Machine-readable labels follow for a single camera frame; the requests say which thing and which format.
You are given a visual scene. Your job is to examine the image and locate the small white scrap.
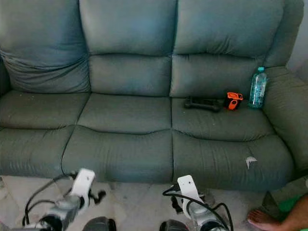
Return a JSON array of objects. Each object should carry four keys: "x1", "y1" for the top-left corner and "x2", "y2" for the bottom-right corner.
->
[{"x1": 245, "y1": 156, "x2": 258, "y2": 169}]

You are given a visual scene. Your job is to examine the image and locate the orange and black handheld device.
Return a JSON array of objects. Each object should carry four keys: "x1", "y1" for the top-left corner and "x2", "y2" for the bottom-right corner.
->
[{"x1": 224, "y1": 92, "x2": 244, "y2": 111}]

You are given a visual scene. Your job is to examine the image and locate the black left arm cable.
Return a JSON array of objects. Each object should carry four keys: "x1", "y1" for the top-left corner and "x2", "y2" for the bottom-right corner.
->
[{"x1": 23, "y1": 173, "x2": 77, "y2": 229}]

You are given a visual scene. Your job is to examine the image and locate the person's bare foot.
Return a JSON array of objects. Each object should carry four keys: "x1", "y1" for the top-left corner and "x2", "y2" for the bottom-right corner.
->
[{"x1": 247, "y1": 208, "x2": 285, "y2": 231}]

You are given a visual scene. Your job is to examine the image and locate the clear plastic water bottle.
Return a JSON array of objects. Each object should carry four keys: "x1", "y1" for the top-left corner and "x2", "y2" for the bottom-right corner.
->
[{"x1": 249, "y1": 67, "x2": 268, "y2": 109}]

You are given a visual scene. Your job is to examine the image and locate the bright green fabric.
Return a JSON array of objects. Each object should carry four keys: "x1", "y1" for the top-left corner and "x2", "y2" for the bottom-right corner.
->
[{"x1": 278, "y1": 195, "x2": 308, "y2": 215}]

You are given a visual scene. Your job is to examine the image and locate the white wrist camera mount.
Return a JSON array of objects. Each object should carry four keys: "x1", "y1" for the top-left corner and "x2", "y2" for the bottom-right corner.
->
[
  {"x1": 72, "y1": 168, "x2": 96, "y2": 200},
  {"x1": 177, "y1": 175, "x2": 200, "y2": 207}
]

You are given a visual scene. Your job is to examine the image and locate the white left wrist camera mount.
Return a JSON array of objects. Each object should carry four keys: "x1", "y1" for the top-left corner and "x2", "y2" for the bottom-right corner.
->
[{"x1": 72, "y1": 168, "x2": 96, "y2": 200}]

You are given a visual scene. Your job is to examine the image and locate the grey-green leather sofa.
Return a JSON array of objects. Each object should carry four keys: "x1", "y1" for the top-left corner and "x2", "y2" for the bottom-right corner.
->
[{"x1": 0, "y1": 0, "x2": 308, "y2": 192}]

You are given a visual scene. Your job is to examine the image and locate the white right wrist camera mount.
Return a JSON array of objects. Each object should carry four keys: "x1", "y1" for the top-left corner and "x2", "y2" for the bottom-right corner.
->
[{"x1": 177, "y1": 175, "x2": 200, "y2": 207}]

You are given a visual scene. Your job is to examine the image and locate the silver right robot leg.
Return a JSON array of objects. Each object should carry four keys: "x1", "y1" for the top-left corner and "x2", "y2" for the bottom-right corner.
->
[{"x1": 159, "y1": 219, "x2": 188, "y2": 231}]

